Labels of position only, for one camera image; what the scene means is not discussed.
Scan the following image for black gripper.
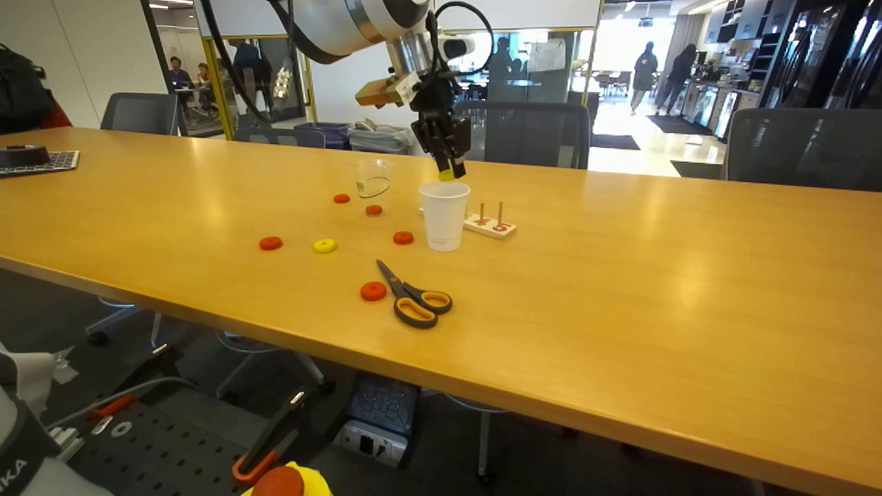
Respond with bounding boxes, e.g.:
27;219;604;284
409;72;473;178

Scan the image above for white paper cup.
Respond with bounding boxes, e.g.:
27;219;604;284
418;178;473;254

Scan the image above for clear plastic cup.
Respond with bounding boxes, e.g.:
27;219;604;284
354;153;398;219

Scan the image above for white wooden peg base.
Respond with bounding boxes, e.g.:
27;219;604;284
464;197;522;241

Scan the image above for white paper sign on glass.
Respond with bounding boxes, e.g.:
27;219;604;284
527;34;570;76

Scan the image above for orange and black scissors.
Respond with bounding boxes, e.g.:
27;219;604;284
371;255;457;331

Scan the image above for person in grey trousers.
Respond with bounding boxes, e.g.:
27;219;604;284
628;37;662;119

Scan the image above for black perforated box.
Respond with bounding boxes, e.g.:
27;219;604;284
345;368;424;434

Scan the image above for seated person behind glass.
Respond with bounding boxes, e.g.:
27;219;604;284
163;52;199;105

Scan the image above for grey office chair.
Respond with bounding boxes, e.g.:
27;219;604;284
723;106;882;192
97;90;183;138

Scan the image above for grey power box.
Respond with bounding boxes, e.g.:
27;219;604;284
331;416;414;467

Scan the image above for black display refrigerator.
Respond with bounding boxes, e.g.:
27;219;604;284
767;0;829;110
823;0;882;113

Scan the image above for grey chair base with wheels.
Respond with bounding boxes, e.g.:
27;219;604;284
82;295;167;349

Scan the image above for yellow red emergency stop button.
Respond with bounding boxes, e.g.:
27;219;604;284
242;459;336;496

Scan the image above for black and silver keyboard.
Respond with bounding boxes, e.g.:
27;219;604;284
0;143;82;178

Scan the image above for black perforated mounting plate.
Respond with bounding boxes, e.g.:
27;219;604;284
50;380;315;496

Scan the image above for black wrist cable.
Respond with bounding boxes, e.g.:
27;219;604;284
431;0;495;80

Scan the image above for glass partition with yellow frame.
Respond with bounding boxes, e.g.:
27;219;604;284
428;0;607;176

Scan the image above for black cable with grey sleeve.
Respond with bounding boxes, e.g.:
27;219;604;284
195;0;279;125

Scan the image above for black tool with orange handle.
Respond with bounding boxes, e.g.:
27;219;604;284
228;389;315;491

